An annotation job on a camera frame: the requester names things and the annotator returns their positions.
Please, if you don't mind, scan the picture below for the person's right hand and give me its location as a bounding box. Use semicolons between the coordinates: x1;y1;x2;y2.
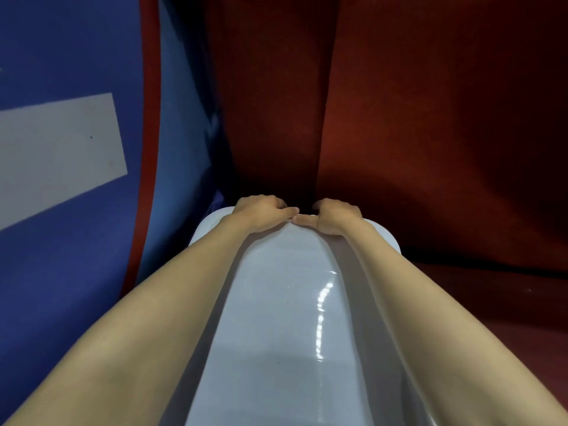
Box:
292;198;366;237

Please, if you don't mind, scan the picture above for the person's left hand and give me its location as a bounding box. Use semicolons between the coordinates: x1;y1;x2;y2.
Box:
231;194;301;235

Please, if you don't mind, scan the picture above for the white plastic tub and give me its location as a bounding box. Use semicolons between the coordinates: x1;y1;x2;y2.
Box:
183;206;429;426

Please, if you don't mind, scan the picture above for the person's left forearm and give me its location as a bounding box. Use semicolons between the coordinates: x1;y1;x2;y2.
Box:
0;213;259;426

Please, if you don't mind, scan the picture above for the person's right forearm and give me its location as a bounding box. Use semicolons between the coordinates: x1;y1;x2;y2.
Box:
338;217;568;426

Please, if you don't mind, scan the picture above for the red fabric sheet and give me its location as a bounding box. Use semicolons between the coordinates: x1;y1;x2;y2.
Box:
205;0;568;395

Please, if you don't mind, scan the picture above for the blue mat with white stripe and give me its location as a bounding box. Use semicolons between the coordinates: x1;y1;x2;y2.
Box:
0;0;161;413

